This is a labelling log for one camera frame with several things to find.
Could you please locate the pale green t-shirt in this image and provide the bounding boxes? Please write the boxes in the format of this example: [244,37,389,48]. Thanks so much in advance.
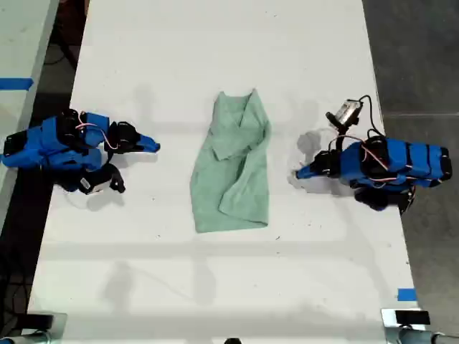
[189,87,273,234]

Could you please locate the long blue tape strip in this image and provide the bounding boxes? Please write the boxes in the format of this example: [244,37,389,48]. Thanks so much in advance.
[0,77,35,91]

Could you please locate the white side table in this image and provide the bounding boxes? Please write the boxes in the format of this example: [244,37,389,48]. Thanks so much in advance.
[0,0,60,230]

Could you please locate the small black box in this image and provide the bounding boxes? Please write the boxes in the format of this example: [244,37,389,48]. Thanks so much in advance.
[25,313,55,331]
[394,310,431,326]

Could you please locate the grey metal pipe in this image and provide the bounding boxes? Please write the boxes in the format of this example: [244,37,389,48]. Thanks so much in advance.
[0,331,55,344]
[397,326,459,344]

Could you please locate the red white arm wire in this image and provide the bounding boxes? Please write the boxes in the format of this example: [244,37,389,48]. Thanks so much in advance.
[359,138,399,184]
[75,111,120,152]

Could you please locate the black camera stalk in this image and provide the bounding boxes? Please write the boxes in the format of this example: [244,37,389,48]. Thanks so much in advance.
[328,123,354,153]

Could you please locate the silver black camera box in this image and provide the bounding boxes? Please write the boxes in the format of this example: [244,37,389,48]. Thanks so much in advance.
[325,100,364,127]

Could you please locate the black camera box white label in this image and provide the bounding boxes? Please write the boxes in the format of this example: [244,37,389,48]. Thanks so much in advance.
[76,163,127,196]

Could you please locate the black camera cable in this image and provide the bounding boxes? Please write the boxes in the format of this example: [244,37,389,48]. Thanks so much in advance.
[357,94,383,139]

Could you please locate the black floor cable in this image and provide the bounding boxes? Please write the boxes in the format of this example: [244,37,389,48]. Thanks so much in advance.
[44,34,79,70]

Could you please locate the metal table clamp bracket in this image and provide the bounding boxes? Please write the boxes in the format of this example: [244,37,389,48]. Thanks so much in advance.
[20,310,69,344]
[380,307,428,344]

